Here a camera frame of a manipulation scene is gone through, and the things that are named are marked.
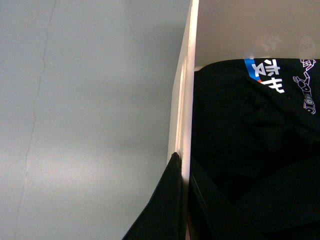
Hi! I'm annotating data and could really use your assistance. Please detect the black printed t-shirt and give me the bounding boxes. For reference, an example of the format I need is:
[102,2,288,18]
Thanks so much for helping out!
[191,58,320,240]

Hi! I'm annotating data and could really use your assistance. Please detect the beige plastic laundry hamper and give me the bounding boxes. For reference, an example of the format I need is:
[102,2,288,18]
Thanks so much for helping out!
[168,0,320,240]

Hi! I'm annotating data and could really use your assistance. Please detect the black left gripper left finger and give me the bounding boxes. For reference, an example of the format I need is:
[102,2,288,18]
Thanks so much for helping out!
[123,152,183,240]

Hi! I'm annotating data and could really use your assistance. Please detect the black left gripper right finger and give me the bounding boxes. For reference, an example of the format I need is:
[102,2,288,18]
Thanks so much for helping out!
[189,158,240,240]

